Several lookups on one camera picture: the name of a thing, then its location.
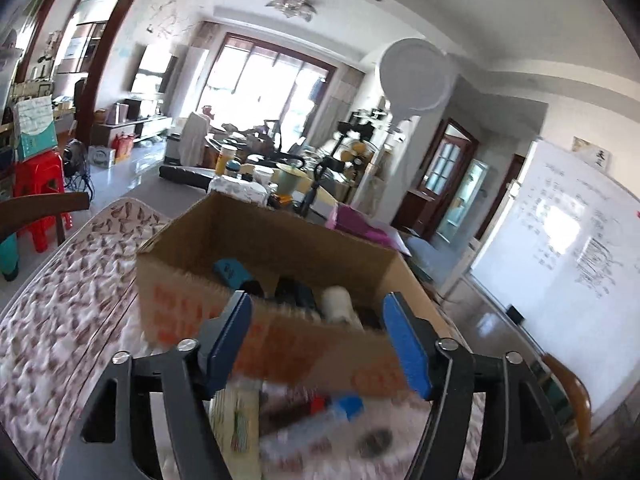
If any white round ring light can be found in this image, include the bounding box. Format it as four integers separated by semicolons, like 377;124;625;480
378;37;457;116

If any teal and white carton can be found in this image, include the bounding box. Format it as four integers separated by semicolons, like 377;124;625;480
15;96;58;163

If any calligraphy wall picture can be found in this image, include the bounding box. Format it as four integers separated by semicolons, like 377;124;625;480
571;136;612;171

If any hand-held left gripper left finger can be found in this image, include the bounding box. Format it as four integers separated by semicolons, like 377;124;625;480
57;290;253;480

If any green and white packet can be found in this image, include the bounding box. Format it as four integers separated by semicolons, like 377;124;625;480
210;385;262;480

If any yellow jar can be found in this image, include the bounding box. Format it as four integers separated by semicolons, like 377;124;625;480
215;144;238;173

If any long black object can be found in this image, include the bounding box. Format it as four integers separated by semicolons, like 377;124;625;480
159;165;211;191

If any dark round lid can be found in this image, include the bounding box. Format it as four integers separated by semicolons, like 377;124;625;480
357;430;393;458

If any red and black pen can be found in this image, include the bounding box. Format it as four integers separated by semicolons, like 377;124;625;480
265;395;326;431

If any ceiling lamp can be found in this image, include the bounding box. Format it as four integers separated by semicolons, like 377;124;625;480
265;0;318;22

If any green cup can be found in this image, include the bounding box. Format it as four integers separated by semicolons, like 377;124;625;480
275;164;306;196

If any printed cardboard box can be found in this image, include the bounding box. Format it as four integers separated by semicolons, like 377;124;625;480
136;191;453;396

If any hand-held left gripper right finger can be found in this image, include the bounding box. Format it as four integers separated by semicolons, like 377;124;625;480
381;291;583;480

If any clear tube with blue cap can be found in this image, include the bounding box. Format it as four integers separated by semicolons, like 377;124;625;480
260;395;363;466

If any large balcony window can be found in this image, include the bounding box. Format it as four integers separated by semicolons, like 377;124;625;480
200;32;336;153

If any television cabinet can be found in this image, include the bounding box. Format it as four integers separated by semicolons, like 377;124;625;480
92;115;173;148

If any white tissue pack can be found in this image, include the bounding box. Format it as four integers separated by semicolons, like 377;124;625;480
207;175;268;206

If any dark wooden chair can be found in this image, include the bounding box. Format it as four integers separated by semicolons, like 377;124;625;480
0;191;91;246

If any red plastic stool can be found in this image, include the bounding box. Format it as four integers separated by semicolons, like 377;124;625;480
12;150;73;253

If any white covered chair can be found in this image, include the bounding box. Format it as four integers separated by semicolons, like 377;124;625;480
177;112;211;168

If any small black floor fan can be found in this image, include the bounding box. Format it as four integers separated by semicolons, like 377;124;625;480
64;140;91;181

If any light wooden chair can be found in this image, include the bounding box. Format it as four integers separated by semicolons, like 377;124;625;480
542;352;593;448

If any whiteboard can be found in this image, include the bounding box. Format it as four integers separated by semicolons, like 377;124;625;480
467;137;640;421

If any yellow standing fan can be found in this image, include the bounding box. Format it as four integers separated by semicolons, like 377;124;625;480
340;140;376;171

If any wall television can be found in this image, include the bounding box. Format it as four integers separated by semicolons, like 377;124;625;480
131;44;178;96

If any pink and purple box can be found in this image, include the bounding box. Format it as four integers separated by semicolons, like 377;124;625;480
325;205;401;246

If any brown wooden door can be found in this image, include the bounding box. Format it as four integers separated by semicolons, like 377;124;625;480
392;119;478;241

